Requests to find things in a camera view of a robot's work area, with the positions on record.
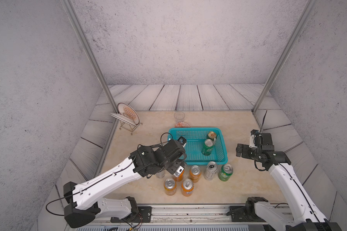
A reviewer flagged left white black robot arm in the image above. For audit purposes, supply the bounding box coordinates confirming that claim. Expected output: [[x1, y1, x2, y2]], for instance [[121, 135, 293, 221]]
[[63, 137, 187, 229]]

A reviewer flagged orange soda can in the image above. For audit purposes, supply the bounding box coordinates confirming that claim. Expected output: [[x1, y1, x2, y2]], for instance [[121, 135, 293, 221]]
[[164, 178, 176, 196], [190, 165, 201, 183], [181, 179, 194, 197], [173, 170, 185, 182]]

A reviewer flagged aluminium mounting rail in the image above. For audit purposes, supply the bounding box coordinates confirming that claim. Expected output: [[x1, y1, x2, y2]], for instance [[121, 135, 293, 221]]
[[64, 203, 321, 231]]

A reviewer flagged left aluminium frame post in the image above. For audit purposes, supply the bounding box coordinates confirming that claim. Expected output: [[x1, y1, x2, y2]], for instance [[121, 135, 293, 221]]
[[61, 0, 118, 113]]

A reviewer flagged teal plastic basket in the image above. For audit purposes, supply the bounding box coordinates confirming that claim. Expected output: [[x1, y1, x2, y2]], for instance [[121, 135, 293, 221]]
[[168, 127, 228, 165]]

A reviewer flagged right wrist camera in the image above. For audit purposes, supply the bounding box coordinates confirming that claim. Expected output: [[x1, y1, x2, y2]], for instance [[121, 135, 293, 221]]
[[249, 130, 259, 148]]

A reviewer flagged clear plastic cup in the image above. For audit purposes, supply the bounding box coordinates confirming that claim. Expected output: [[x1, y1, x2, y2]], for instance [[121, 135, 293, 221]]
[[174, 111, 185, 123]]

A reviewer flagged red patterned bowl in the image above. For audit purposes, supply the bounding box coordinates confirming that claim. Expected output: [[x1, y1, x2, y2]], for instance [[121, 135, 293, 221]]
[[174, 121, 190, 128]]

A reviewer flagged white flat plate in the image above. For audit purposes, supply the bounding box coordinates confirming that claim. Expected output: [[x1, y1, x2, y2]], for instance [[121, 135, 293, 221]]
[[109, 113, 136, 127]]

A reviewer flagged silver drink can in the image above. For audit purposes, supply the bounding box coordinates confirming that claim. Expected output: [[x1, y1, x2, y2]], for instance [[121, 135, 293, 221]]
[[155, 170, 165, 179]]

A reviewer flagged green soda can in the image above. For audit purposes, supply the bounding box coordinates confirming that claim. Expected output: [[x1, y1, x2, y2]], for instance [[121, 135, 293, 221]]
[[218, 164, 233, 182], [201, 139, 214, 156]]

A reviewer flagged white monster energy can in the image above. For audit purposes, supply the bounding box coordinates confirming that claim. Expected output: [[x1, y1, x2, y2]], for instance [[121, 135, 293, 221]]
[[204, 161, 218, 181]]

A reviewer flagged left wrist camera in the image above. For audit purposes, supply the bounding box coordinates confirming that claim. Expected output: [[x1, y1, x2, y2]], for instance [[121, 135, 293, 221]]
[[177, 136, 187, 148]]

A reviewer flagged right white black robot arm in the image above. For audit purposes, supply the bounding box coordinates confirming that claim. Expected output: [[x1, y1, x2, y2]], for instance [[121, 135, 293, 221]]
[[236, 130, 341, 231]]

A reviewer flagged wire plate rack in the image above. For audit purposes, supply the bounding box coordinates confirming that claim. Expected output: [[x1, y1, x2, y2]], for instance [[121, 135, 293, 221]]
[[119, 121, 142, 135]]

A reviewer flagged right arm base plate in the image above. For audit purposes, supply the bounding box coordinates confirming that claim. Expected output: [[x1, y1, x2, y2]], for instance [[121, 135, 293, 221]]
[[226, 206, 265, 222]]

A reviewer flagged patterned upright plate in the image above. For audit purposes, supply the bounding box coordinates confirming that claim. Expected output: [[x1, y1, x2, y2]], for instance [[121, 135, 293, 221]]
[[117, 103, 140, 125]]

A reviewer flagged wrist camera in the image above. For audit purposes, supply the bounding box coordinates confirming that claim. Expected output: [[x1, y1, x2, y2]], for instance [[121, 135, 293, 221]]
[[249, 130, 259, 148], [177, 136, 187, 148]]

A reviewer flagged brown gold drink can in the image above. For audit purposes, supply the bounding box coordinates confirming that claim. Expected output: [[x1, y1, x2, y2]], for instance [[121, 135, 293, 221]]
[[207, 131, 217, 143]]

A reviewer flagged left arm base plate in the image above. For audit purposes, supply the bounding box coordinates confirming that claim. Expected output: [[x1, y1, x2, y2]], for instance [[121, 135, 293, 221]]
[[110, 206, 152, 223]]

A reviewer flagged aluminium frame post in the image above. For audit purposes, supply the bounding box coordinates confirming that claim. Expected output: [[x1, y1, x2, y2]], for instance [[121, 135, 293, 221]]
[[252, 0, 318, 115], [61, 0, 118, 113]]

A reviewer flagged right aluminium frame post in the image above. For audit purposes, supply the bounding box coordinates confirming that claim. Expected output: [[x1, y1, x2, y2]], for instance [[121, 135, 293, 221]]
[[252, 0, 318, 115]]

